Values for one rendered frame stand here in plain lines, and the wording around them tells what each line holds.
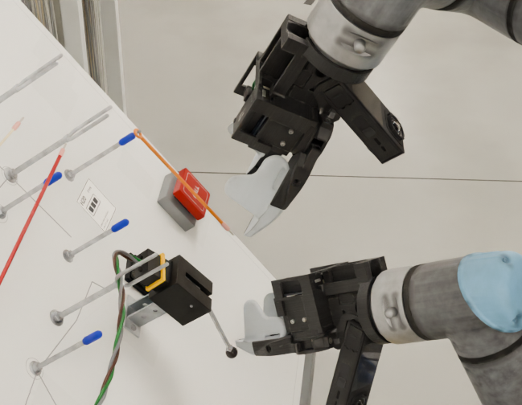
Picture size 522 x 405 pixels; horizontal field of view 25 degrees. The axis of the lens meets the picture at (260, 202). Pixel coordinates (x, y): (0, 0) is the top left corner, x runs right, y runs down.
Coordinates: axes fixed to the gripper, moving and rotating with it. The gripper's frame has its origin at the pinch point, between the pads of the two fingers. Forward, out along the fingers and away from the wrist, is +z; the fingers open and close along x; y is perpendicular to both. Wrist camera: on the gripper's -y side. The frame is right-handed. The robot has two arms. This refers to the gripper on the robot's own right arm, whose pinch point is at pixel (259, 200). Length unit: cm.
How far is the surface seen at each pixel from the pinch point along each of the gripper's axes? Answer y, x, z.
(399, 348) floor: -93, -99, 111
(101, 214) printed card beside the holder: 10.3, -10.7, 19.1
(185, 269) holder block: 2.1, -0.7, 13.1
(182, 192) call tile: 0.7, -20.0, 20.0
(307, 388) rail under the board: -24.8, -10.0, 35.3
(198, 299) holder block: 0.0, 1.8, 14.1
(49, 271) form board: 15.4, 2.3, 16.8
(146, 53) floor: -35, -244, 162
